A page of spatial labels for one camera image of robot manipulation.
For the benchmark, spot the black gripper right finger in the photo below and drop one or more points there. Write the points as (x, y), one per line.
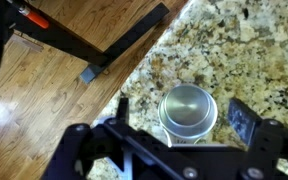
(242, 120)

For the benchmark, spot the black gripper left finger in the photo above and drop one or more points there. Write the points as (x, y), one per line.
(123, 110)

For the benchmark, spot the small metal measuring pot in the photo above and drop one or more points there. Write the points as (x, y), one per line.
(187, 110)

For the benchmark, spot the gray foot pad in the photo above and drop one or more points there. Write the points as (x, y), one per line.
(91, 74)

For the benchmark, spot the black metal stand frame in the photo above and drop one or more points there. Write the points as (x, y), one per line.
(137, 30)

